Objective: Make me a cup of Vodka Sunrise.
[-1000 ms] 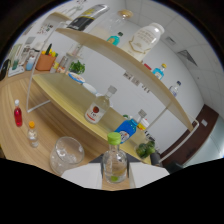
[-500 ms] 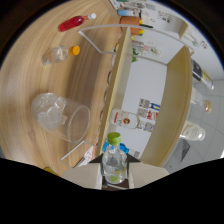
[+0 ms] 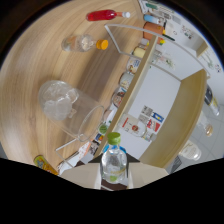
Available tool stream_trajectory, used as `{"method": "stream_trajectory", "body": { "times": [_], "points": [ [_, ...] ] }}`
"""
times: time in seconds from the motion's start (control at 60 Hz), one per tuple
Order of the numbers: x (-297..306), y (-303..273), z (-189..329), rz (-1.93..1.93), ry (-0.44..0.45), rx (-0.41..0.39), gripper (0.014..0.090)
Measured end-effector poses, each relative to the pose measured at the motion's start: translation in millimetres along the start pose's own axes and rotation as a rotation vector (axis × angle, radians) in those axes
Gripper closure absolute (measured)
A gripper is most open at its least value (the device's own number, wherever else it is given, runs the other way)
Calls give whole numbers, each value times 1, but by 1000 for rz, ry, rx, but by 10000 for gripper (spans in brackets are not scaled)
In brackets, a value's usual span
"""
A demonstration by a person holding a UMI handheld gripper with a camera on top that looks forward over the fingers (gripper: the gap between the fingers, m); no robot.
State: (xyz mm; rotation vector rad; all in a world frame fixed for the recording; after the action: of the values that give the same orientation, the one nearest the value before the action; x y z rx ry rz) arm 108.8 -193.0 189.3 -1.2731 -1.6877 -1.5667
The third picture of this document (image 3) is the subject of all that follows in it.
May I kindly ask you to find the large white bottle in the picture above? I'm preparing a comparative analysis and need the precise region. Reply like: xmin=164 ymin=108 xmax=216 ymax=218
xmin=178 ymin=139 xmax=203 ymax=162

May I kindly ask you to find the tall glass jar wooden lid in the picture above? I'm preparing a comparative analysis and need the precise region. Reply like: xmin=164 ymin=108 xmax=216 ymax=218
xmin=196 ymin=111 xmax=214 ymax=138

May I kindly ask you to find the white-framed wooden shelf rack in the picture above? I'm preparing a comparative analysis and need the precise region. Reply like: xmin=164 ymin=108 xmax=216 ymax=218
xmin=54 ymin=23 xmax=209 ymax=169

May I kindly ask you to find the clear glass with ice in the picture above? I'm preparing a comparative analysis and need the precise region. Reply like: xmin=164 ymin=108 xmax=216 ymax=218
xmin=37 ymin=79 xmax=105 ymax=143

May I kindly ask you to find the clear bottle orange cap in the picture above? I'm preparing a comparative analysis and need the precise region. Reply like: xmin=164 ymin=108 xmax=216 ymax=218
xmin=61 ymin=34 xmax=109 ymax=53

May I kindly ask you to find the jar of green limes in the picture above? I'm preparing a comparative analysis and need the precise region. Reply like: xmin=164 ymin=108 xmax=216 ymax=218
xmin=97 ymin=122 xmax=109 ymax=135

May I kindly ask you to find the small red liquid bottle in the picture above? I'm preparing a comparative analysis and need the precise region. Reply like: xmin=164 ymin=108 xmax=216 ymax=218
xmin=86 ymin=9 xmax=132 ymax=22

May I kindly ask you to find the light blue white tumbler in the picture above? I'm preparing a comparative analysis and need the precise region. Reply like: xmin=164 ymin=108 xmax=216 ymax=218
xmin=143 ymin=14 xmax=161 ymax=25

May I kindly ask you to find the pale yellow cup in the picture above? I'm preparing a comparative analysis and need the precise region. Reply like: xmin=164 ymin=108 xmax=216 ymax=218
xmin=132 ymin=46 xmax=148 ymax=59

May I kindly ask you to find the wooden wall shelf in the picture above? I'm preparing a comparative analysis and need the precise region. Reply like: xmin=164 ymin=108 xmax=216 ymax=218
xmin=194 ymin=41 xmax=209 ymax=59

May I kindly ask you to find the clear bottle red label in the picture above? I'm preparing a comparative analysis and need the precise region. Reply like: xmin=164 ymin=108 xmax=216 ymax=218
xmin=117 ymin=113 xmax=148 ymax=138

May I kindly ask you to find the black and gold canister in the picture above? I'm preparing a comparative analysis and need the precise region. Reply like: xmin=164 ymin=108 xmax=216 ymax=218
xmin=203 ymin=84 xmax=221 ymax=117

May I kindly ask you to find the clear bottle green cap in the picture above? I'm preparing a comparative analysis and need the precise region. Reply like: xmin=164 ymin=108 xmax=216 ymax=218
xmin=100 ymin=131 xmax=128 ymax=183

